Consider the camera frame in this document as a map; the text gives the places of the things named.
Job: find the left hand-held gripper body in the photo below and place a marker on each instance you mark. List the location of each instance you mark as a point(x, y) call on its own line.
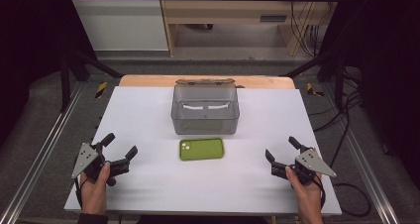
point(86, 158)

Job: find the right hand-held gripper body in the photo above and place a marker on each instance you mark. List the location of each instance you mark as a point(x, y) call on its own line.
point(313, 164)

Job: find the green phone case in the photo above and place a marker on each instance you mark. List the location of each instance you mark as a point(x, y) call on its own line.
point(201, 149)

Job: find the transparent grey box with lid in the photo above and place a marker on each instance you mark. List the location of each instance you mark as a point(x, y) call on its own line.
point(204, 108)

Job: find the person's right hand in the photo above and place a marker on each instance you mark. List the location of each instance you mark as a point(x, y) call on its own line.
point(307, 194)

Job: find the person's left hand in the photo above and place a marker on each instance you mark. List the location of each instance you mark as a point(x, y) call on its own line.
point(95, 192)

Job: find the yellow black tape marker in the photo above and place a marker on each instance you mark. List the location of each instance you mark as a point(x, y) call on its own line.
point(312, 89)
point(101, 89)

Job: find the wooden table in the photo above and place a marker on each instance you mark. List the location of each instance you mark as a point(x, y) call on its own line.
point(148, 81)

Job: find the white cabinet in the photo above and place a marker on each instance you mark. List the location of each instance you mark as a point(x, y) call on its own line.
point(122, 25)

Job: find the black curtain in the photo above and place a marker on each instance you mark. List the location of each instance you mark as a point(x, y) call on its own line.
point(33, 35)
point(389, 52)

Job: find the wooden desk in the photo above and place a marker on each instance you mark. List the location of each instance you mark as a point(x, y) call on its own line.
point(224, 12)

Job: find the metal floor rail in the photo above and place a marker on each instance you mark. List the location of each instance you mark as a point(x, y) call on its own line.
point(49, 141)
point(371, 177)

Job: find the black slanted frame strut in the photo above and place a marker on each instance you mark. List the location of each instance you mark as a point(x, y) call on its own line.
point(317, 62)
point(89, 63)

